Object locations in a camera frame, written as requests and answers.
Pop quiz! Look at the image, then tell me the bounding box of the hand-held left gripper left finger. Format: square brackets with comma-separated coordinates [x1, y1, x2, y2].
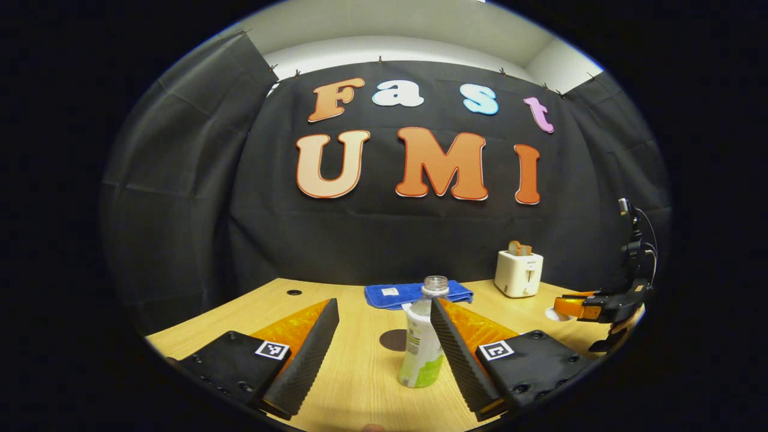
[165, 298, 340, 421]

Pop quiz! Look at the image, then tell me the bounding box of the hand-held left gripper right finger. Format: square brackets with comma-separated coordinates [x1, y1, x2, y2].
[430, 297, 601, 422]

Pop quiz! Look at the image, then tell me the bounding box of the green-label plastic water bottle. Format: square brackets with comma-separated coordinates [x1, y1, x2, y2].
[398, 275, 449, 389]

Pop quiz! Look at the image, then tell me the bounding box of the dark brown round coaster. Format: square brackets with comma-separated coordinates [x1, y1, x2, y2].
[379, 329, 409, 352]

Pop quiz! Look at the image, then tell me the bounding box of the white toaster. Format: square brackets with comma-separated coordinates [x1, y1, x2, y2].
[494, 250, 544, 298]

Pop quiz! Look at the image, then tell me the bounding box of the blue folded towel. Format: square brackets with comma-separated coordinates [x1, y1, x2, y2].
[364, 280, 474, 310]

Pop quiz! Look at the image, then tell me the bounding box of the black hand-held gripper cable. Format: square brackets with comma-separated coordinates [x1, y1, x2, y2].
[633, 206, 659, 284]

